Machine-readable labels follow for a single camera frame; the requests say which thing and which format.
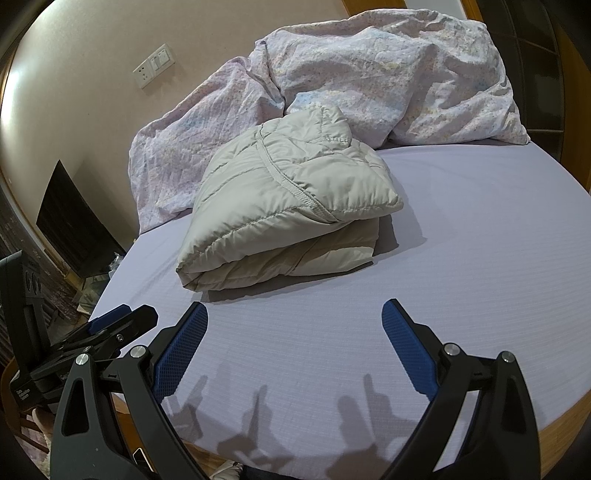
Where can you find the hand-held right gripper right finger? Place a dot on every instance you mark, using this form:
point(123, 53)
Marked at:
point(408, 350)

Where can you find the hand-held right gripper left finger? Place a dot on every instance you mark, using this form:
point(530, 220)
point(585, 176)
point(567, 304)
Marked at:
point(182, 350)

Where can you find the floral lilac quilt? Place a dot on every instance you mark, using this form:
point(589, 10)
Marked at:
point(392, 69)

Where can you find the dark flat screen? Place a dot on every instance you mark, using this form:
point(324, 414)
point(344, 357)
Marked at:
point(74, 221)

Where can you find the light grey puffer jacket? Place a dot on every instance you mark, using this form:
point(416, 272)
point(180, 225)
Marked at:
point(277, 194)

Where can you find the bedside table clutter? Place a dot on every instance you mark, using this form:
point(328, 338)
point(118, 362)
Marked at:
point(99, 286)

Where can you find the white wall switch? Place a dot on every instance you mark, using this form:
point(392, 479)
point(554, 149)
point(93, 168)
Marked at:
point(162, 56)

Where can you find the white wall socket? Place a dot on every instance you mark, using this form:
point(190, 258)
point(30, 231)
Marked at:
point(144, 74)

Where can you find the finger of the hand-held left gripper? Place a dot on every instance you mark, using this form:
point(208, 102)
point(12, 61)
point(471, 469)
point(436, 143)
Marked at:
point(108, 321)

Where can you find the wooden door with glass panes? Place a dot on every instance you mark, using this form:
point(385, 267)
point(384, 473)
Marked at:
point(531, 46)

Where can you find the bed with lavender sheet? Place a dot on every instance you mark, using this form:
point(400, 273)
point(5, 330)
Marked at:
point(415, 258)

